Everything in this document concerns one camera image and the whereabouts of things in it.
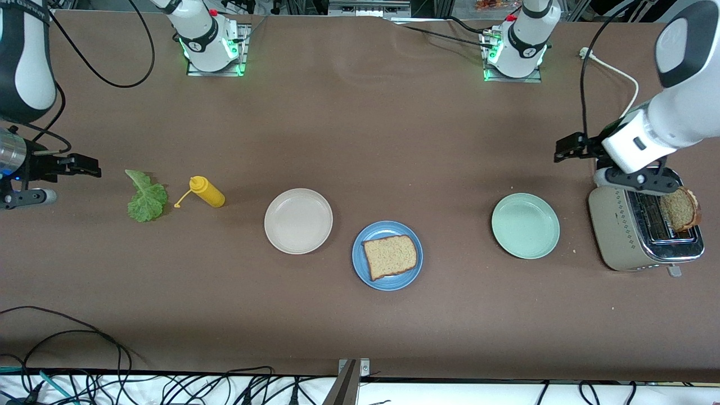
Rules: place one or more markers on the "metal table edge bracket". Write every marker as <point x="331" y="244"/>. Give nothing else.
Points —
<point x="353" y="367"/>

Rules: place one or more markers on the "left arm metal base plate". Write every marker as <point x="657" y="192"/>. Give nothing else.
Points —
<point x="512" y="80"/>

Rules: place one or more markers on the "yellow squeeze bottle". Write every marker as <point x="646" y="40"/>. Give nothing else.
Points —
<point x="209" y="193"/>

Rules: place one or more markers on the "blue round plate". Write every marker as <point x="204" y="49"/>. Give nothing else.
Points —
<point x="388" y="284"/>

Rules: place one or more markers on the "beige round plate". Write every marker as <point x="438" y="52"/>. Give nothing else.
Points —
<point x="298" y="221"/>

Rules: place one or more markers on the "green round plate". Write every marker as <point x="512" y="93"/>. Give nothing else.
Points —
<point x="525" y="225"/>

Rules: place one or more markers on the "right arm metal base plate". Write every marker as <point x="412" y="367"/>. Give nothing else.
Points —
<point x="242" y="56"/>

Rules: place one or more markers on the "white lower shelf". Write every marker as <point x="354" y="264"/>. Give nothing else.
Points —
<point x="450" y="396"/>

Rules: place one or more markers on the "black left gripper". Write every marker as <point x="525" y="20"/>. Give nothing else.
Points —
<point x="589" y="145"/>

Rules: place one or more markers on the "colourful snack packet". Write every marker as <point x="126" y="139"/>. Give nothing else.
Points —
<point x="495" y="5"/>

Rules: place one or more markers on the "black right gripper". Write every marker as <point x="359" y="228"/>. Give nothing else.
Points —
<point x="40" y="167"/>

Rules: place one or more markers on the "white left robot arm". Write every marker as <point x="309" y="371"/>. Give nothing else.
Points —
<point x="675" y="118"/>

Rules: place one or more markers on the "brown bread slice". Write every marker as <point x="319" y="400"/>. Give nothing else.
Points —
<point x="391" y="257"/>
<point x="682" y="211"/>

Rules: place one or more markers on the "beige chrome toaster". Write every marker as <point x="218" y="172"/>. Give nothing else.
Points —
<point x="616" y="225"/>

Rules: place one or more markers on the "grey power strip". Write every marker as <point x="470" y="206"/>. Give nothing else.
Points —
<point x="368" y="8"/>

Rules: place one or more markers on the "green lettuce leaf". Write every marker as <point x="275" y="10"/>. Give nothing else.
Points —
<point x="147" y="199"/>

